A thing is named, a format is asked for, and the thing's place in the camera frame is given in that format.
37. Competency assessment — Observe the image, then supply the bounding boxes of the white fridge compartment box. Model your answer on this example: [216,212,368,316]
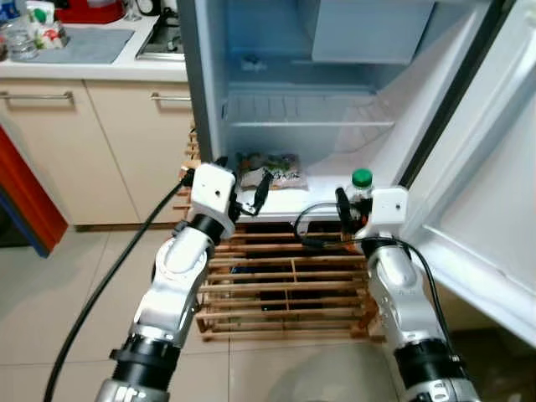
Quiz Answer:
[309,0,437,64]

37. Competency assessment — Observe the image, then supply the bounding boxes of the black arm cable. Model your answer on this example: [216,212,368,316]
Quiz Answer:
[292,201,369,250]
[42,172,195,402]

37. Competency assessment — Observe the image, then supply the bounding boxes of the metal cabinet handle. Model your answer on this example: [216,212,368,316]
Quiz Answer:
[0,90,75,104]
[150,91,194,104]

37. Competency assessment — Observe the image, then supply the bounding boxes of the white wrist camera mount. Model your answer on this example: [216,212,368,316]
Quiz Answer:
[365,186,410,239]
[189,162,239,220]

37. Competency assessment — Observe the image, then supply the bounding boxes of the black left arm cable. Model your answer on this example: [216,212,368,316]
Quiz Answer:
[42,172,195,402]

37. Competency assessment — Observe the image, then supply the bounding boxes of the bottle with green cap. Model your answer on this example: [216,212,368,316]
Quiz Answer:
[349,167,376,207]

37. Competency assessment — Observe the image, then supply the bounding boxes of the red and blue panel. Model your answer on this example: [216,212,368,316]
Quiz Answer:
[0,124,70,258]

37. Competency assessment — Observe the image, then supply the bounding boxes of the red kitchen appliance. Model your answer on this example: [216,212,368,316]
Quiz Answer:
[54,0,127,25]

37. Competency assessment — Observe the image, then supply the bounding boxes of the printed food package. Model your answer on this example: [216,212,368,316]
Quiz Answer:
[236,152,307,193]

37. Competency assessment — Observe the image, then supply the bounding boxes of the colourful printed carton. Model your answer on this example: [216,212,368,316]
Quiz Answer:
[25,2,69,50]

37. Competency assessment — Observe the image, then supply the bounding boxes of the wooden slatted rack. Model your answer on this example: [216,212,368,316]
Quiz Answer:
[172,126,379,342]

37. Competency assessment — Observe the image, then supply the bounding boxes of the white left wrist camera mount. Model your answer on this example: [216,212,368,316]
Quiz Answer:
[189,162,239,220]

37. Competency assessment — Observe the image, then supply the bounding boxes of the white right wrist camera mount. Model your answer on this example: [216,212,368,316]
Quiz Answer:
[365,186,410,239]

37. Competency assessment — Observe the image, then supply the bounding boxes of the clear fridge shelf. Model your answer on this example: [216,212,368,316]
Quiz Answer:
[221,87,399,131]

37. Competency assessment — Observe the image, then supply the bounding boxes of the clear glass jar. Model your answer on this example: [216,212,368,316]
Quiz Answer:
[3,20,39,62]

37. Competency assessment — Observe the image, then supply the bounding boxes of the grey counter mat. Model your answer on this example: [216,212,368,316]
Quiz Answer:
[32,27,136,66]

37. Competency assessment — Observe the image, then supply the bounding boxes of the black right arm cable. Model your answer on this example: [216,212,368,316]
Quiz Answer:
[292,201,369,250]

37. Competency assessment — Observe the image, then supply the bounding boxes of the steel kitchen sink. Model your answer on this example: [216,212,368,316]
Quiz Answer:
[136,15,186,62]

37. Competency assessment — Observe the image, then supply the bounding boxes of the grey fridge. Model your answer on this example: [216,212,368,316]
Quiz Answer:
[174,0,505,225]

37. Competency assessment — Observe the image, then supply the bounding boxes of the white fridge door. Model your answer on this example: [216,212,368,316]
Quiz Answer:
[400,0,536,349]

